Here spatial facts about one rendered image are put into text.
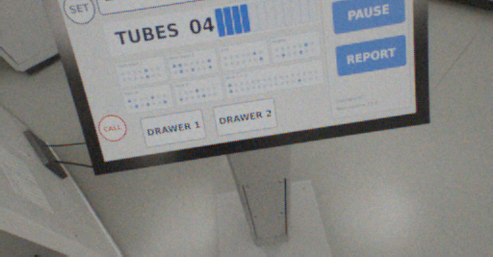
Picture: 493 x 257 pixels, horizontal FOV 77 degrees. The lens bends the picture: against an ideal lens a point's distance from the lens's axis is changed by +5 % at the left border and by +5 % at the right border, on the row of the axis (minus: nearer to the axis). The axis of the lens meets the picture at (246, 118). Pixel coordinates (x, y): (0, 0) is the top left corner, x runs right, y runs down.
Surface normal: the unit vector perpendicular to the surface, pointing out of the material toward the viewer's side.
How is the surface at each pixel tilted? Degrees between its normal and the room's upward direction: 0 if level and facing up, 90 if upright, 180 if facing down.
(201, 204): 0
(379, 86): 50
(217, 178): 0
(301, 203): 5
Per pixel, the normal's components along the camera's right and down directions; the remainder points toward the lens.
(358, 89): 0.02, 0.21
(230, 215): -0.19, -0.59
